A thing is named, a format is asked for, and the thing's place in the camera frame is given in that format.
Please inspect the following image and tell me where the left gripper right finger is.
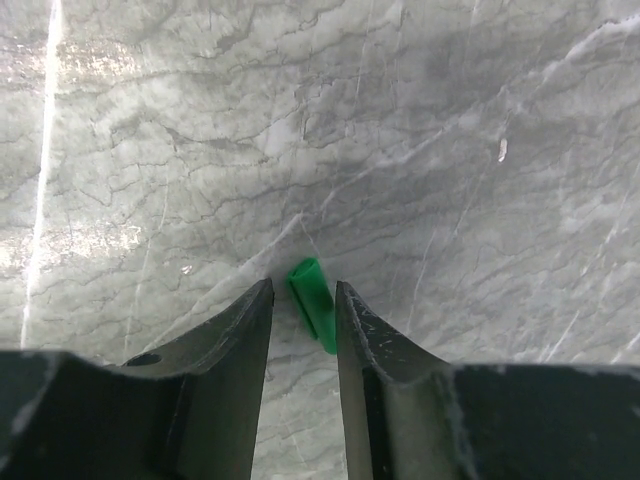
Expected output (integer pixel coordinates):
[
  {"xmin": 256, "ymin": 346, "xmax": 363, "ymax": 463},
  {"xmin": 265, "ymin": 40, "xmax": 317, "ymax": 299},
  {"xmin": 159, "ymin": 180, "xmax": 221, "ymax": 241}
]
[{"xmin": 335, "ymin": 282, "xmax": 639, "ymax": 479}]

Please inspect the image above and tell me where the green marker cap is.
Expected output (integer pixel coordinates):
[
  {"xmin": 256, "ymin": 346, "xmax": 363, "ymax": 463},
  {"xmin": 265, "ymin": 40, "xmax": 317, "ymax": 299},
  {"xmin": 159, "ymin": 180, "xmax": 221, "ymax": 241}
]
[{"xmin": 286, "ymin": 257, "xmax": 337, "ymax": 355}]

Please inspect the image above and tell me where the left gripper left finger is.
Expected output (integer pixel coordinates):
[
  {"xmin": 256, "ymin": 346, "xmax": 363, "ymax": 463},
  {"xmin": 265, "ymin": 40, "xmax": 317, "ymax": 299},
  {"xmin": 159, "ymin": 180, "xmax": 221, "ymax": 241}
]
[{"xmin": 1, "ymin": 279, "xmax": 274, "ymax": 479}]

